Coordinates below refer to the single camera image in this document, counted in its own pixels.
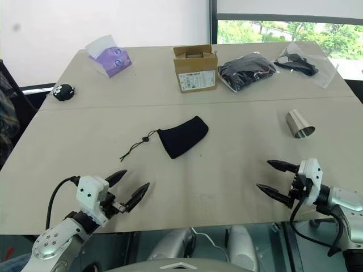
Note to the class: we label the black fabric in plastic bag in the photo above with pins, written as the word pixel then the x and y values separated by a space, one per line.
pixel 244 71

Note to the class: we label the purple tissue pack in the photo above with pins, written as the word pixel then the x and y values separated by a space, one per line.
pixel 113 61

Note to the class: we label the grey robot chest with chevron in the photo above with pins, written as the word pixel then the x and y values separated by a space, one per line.
pixel 175 266

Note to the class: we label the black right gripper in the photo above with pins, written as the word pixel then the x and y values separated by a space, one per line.
pixel 297 184

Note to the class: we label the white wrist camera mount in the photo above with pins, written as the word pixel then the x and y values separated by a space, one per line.
pixel 89 192
pixel 312 173

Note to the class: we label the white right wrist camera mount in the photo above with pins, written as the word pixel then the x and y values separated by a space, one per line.
pixel 312 173

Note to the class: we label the white roller blind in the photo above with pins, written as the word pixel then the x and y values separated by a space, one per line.
pixel 289 8
pixel 107 20

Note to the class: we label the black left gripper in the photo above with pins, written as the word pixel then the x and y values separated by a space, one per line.
pixel 112 206

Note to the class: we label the open cardboard box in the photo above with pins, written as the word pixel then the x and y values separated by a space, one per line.
pixel 195 73

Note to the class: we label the black round toy with eyes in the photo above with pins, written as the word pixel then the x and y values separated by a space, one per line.
pixel 63 92

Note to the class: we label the silver rounded robot part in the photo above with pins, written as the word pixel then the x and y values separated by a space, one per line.
pixel 173 243
pixel 241 246

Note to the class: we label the black mesh office chair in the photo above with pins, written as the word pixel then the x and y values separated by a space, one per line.
pixel 8 82

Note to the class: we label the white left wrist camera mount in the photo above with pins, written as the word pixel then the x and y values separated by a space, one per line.
pixel 89 192

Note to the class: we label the person in plaid shirt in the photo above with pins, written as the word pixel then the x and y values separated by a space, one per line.
pixel 5 119

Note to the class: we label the stainless steel cup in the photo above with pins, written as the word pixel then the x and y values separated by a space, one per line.
pixel 297 122

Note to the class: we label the clear bag with black item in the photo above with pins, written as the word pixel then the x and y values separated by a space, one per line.
pixel 300 63

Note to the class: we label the dark window frame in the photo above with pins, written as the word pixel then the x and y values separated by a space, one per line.
pixel 213 22

